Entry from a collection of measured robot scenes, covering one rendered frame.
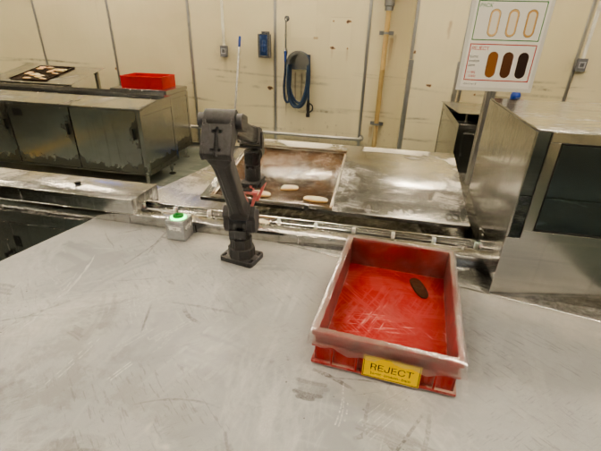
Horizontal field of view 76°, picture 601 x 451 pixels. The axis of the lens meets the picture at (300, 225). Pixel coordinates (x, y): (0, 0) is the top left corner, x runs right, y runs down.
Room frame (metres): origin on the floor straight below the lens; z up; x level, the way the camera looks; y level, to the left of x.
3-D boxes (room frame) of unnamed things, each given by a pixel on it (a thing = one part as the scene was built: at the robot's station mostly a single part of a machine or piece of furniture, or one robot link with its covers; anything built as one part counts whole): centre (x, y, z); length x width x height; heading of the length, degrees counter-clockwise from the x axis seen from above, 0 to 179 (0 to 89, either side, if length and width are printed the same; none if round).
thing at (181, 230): (1.24, 0.44, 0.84); 0.08 x 0.08 x 0.11; 78
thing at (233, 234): (1.12, 0.20, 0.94); 0.09 x 0.05 x 0.10; 176
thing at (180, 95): (4.77, 1.82, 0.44); 0.70 x 0.55 x 0.87; 78
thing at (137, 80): (4.77, 1.82, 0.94); 0.51 x 0.36 x 0.13; 82
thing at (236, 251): (1.10, 0.19, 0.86); 0.12 x 0.09 x 0.08; 67
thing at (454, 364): (0.83, -0.25, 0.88); 0.49 x 0.34 x 0.10; 164
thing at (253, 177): (1.32, 0.18, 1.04); 0.10 x 0.07 x 0.07; 169
